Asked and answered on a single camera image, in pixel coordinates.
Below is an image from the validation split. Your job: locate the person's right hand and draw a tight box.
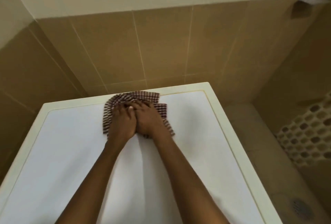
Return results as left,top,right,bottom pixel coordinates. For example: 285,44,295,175
124,100,172,139

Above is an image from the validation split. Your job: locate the person's left hand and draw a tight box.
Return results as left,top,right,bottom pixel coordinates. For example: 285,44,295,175
107,101,138,145

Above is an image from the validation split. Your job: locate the brown white checkered cloth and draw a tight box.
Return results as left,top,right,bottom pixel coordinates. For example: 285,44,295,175
102,90,176,139

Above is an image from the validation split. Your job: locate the white washing machine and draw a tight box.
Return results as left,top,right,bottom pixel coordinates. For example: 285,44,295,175
0,82,284,224

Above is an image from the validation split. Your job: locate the person's right forearm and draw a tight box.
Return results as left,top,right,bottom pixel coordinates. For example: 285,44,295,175
151,133,231,224

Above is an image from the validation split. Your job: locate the person's left forearm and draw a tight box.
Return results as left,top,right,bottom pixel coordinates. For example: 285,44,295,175
54,138,132,224

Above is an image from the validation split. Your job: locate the round metal floor drain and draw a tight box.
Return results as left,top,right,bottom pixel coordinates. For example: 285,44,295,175
290,198,312,220

